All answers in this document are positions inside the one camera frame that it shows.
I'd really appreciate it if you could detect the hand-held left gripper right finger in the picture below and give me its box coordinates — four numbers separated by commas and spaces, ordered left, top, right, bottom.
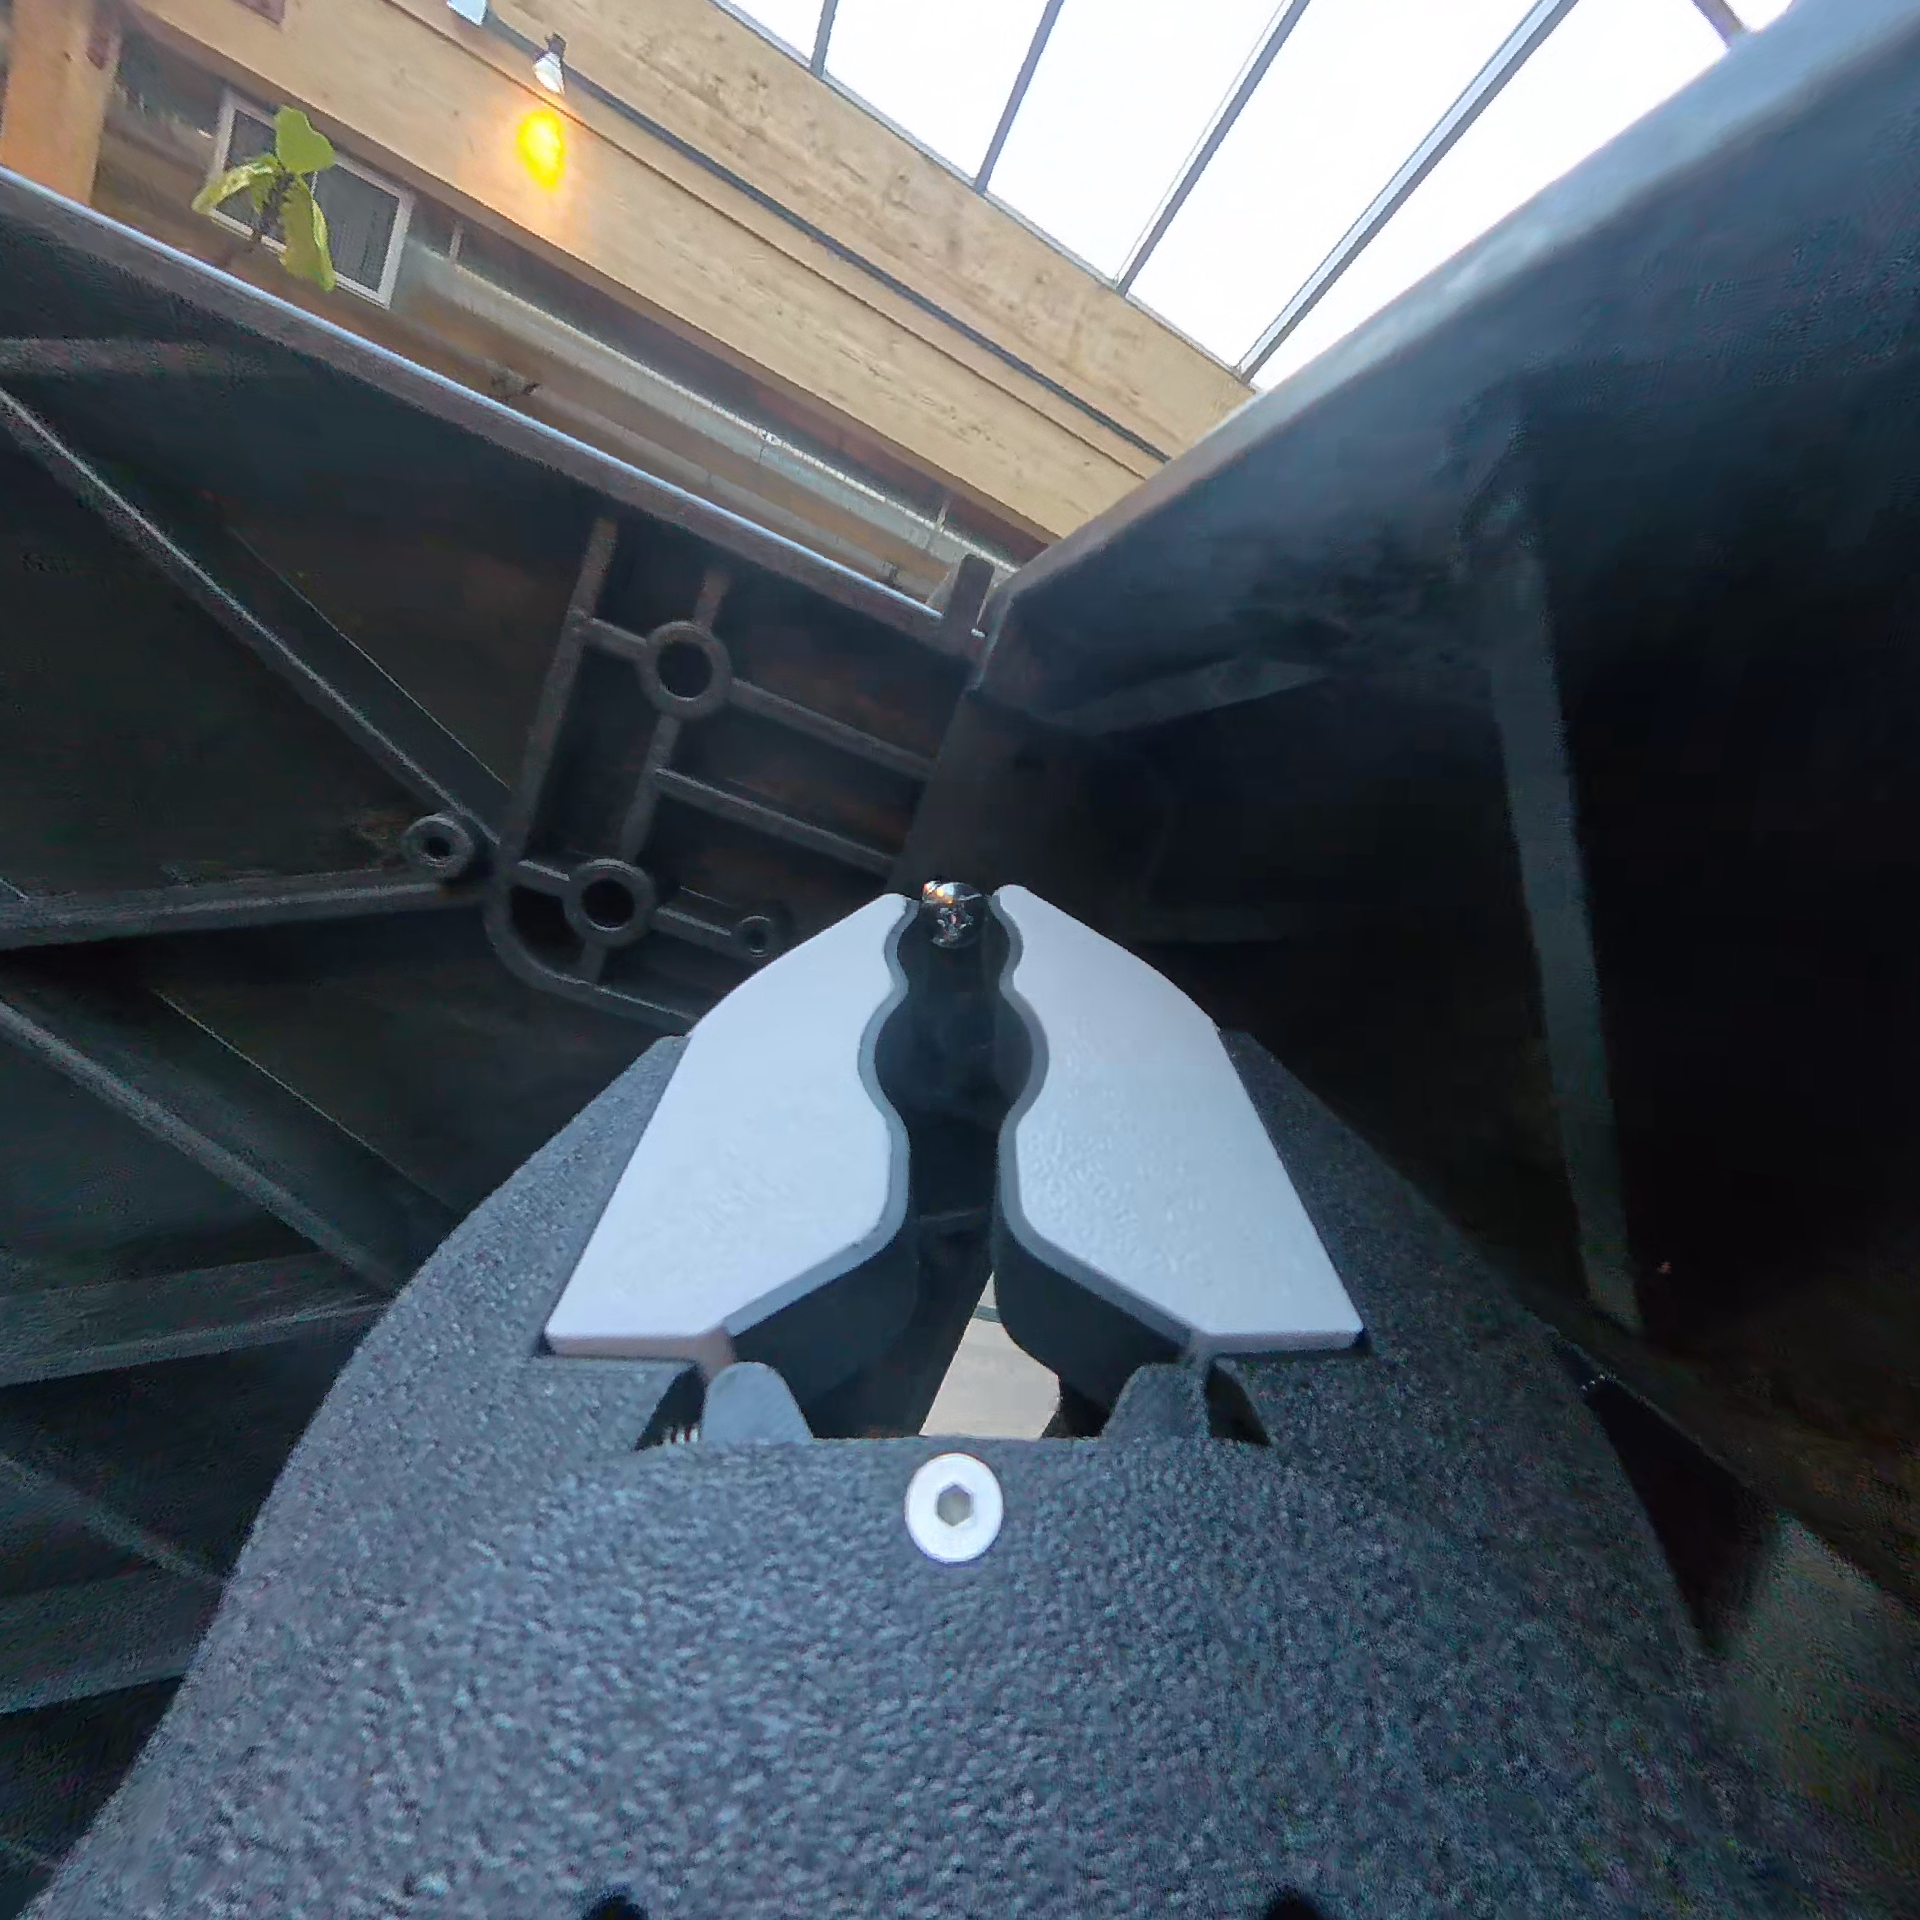
989, 884, 1366, 1443

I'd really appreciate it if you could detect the green leafy plant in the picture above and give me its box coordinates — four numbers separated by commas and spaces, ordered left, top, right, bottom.
191, 105, 338, 295

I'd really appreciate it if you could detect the wall window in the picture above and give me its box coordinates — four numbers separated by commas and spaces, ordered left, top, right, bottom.
210, 90, 413, 308

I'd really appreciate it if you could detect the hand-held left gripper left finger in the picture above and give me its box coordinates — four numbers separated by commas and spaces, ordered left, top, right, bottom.
543, 892, 921, 1443

